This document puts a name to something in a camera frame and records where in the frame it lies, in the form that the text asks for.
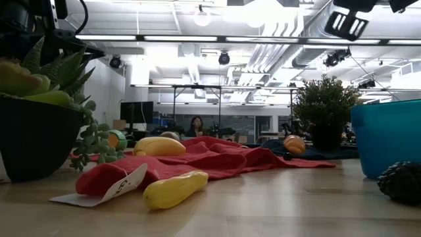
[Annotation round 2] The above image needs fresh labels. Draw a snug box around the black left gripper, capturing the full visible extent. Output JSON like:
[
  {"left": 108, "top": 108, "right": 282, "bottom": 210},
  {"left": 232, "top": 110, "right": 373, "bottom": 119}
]
[{"left": 0, "top": 0, "right": 107, "bottom": 63}]

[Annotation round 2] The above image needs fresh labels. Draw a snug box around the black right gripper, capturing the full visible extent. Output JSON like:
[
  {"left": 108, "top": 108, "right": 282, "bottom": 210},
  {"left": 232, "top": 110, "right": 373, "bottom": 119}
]
[{"left": 324, "top": 0, "right": 420, "bottom": 42}]

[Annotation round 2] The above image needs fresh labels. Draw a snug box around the green toy cucumber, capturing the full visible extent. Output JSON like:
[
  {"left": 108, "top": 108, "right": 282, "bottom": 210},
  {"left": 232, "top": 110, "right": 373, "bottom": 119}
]
[{"left": 107, "top": 129, "right": 128, "bottom": 151}]

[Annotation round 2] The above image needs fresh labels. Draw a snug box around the brown toy kiwi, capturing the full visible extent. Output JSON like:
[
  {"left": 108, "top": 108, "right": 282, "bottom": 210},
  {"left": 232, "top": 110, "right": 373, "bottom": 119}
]
[{"left": 160, "top": 130, "right": 181, "bottom": 142}]

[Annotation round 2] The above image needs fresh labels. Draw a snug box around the yellow toy banana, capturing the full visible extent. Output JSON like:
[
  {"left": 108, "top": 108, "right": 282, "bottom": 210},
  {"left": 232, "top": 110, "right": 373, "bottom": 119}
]
[{"left": 133, "top": 136, "right": 187, "bottom": 157}]

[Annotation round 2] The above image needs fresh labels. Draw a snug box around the orange striped toy onion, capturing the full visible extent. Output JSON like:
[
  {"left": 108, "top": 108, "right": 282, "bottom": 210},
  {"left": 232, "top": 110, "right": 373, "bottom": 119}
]
[{"left": 283, "top": 134, "right": 307, "bottom": 155}]

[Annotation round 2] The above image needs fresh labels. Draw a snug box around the dark pine cone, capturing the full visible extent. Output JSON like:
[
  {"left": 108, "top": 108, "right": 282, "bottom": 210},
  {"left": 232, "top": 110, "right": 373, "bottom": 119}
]
[{"left": 377, "top": 160, "right": 421, "bottom": 205}]

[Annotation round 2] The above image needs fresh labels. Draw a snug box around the teal plastic tupperware container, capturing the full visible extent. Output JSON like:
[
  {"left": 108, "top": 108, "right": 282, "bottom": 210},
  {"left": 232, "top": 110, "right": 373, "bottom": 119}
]
[{"left": 350, "top": 98, "right": 421, "bottom": 180}]

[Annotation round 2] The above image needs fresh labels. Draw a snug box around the large black ceiling spotlight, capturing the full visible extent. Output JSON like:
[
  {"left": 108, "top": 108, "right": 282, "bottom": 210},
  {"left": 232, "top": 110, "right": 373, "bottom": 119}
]
[{"left": 323, "top": 48, "right": 352, "bottom": 68}]

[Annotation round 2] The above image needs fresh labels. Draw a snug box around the black computer monitor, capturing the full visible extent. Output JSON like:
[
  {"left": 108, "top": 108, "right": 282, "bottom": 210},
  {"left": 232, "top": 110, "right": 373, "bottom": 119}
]
[{"left": 120, "top": 101, "right": 155, "bottom": 124}]

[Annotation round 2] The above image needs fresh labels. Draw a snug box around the overhead light bar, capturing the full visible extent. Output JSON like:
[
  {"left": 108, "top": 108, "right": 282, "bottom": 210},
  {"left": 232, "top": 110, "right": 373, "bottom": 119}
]
[{"left": 75, "top": 34, "right": 421, "bottom": 46}]

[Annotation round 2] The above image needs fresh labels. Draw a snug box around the succulent plant in black pot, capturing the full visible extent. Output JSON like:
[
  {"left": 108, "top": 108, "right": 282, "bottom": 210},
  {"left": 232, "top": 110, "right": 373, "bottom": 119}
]
[{"left": 0, "top": 36, "right": 128, "bottom": 184}]

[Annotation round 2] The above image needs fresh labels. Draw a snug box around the bushy green potted plant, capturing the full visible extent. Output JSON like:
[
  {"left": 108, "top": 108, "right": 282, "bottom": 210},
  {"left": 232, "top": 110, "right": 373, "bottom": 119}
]
[{"left": 292, "top": 74, "right": 362, "bottom": 152}]

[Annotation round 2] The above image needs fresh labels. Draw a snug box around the white globe ceiling lamp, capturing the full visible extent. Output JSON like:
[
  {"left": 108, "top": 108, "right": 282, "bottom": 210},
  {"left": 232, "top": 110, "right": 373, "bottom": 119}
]
[{"left": 193, "top": 5, "right": 212, "bottom": 28}]

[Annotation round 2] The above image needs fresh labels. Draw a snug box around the person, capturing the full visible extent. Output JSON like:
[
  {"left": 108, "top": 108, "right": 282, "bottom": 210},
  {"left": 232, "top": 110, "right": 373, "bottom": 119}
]
[{"left": 187, "top": 115, "right": 207, "bottom": 138}]

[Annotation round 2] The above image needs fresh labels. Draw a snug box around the navy blue cloth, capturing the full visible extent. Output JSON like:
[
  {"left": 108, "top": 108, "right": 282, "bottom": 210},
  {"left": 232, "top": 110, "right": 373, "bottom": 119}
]
[{"left": 259, "top": 138, "right": 359, "bottom": 161}]

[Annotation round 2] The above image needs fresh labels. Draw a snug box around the yellow toy squash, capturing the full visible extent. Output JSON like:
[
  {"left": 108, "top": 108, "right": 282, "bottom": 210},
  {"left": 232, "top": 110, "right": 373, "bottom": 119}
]
[{"left": 142, "top": 170, "right": 210, "bottom": 211}]

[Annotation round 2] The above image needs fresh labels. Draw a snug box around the red cloth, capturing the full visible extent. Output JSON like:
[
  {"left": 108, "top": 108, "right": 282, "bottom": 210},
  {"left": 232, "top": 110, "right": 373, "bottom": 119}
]
[{"left": 68, "top": 136, "right": 336, "bottom": 198}]

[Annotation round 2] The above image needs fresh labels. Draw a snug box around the black left camera cable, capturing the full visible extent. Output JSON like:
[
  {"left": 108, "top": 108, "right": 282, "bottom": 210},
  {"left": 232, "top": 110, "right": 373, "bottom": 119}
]
[{"left": 74, "top": 0, "right": 89, "bottom": 36}]

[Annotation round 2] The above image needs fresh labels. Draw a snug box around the black background workstation frame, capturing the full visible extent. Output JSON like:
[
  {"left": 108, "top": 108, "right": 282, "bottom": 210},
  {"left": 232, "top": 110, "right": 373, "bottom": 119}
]
[{"left": 130, "top": 84, "right": 299, "bottom": 132}]

